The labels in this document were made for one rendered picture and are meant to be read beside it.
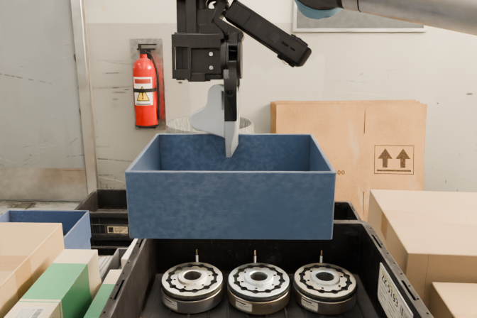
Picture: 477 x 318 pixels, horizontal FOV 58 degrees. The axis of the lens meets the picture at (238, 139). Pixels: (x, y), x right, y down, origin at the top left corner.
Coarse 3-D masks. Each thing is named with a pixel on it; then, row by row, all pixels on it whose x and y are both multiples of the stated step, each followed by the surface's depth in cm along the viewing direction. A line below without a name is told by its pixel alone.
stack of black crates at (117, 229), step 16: (96, 192) 217; (112, 192) 218; (80, 208) 197; (96, 208) 217; (112, 208) 220; (96, 224) 191; (112, 224) 191; (96, 240) 194; (112, 240) 192; (128, 240) 192
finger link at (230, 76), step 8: (232, 56) 51; (232, 64) 49; (224, 72) 50; (232, 72) 49; (224, 80) 49; (232, 80) 49; (224, 88) 49; (232, 88) 49; (224, 96) 51; (232, 96) 50; (224, 104) 51; (232, 104) 50; (224, 112) 51; (232, 112) 51; (224, 120) 51; (232, 120) 51
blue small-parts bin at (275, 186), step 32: (160, 160) 55; (192, 160) 55; (224, 160) 55; (256, 160) 55; (288, 160) 55; (320, 160) 47; (128, 192) 41; (160, 192) 41; (192, 192) 41; (224, 192) 41; (256, 192) 41; (288, 192) 41; (320, 192) 41; (128, 224) 42; (160, 224) 42; (192, 224) 42; (224, 224) 42; (256, 224) 42; (288, 224) 41; (320, 224) 41
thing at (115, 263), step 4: (120, 248) 104; (124, 248) 104; (116, 252) 102; (120, 252) 104; (124, 252) 104; (116, 256) 102; (120, 256) 104; (112, 260) 99; (116, 260) 102; (120, 260) 105; (108, 264) 97; (112, 264) 99; (116, 264) 102; (120, 264) 105; (108, 268) 96; (112, 268) 99; (116, 268) 102; (120, 268) 104; (104, 272) 94; (108, 272) 96; (104, 276) 94
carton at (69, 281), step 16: (64, 256) 75; (80, 256) 75; (96, 256) 76; (48, 272) 70; (64, 272) 70; (80, 272) 70; (96, 272) 76; (32, 288) 65; (48, 288) 65; (64, 288) 65; (80, 288) 70; (16, 304) 62; (32, 304) 62; (48, 304) 62; (64, 304) 64; (80, 304) 70
